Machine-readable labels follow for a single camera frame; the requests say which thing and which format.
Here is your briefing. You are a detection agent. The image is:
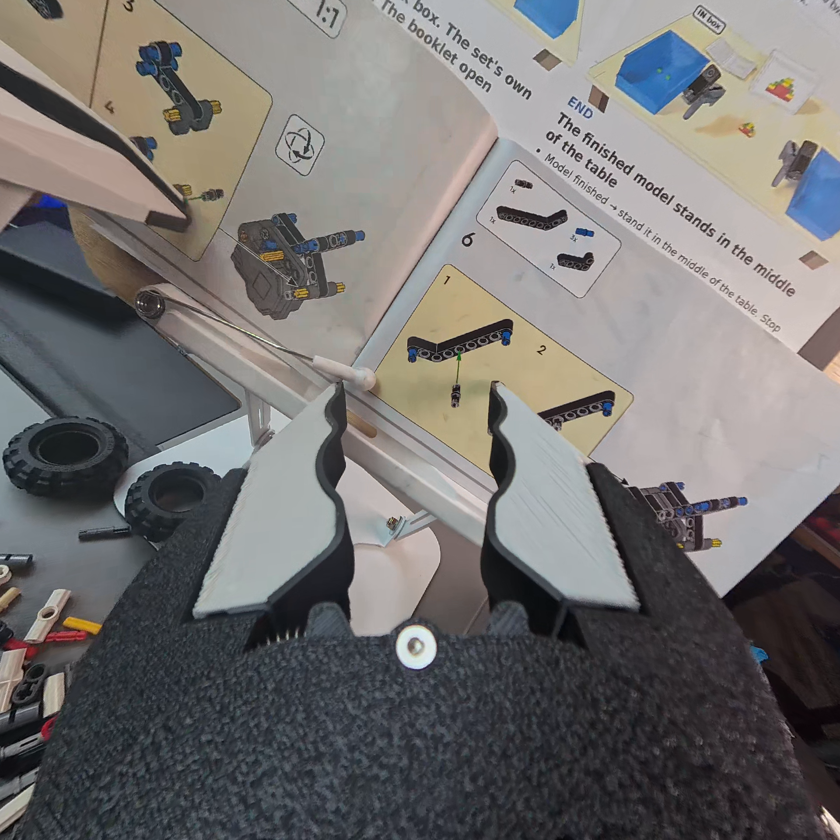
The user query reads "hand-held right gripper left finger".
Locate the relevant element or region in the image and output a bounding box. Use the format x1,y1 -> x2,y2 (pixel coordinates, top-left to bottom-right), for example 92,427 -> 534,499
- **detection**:
192,382 -> 355,635

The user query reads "white book stand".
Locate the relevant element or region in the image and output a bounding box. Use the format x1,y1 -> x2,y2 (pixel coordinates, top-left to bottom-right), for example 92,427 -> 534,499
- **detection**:
115,282 -> 500,634

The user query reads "pile of red white pieces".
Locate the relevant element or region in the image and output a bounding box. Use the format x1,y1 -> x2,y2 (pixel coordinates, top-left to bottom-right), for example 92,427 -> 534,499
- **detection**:
0,551 -> 104,821

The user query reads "printed task instruction sheet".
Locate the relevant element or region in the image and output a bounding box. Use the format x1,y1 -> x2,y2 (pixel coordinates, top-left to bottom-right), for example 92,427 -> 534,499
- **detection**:
367,0 -> 840,349

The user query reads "wooden display board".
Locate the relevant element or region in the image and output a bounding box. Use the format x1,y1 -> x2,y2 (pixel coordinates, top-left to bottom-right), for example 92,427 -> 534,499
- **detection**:
69,210 -> 153,311

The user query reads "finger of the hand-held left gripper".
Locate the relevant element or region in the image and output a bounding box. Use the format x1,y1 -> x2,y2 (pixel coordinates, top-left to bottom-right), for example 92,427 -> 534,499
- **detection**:
0,41 -> 189,207
0,79 -> 193,231

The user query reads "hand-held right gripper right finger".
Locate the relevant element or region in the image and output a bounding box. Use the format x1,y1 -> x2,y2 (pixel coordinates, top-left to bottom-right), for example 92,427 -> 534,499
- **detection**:
481,381 -> 641,635

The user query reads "toy instruction booklet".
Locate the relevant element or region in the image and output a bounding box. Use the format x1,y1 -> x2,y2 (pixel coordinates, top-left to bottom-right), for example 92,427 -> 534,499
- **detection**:
0,0 -> 840,595

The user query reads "black toy tyre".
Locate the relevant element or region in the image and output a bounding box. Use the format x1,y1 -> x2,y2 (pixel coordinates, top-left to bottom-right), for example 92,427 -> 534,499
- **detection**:
125,462 -> 222,543
3,416 -> 130,497

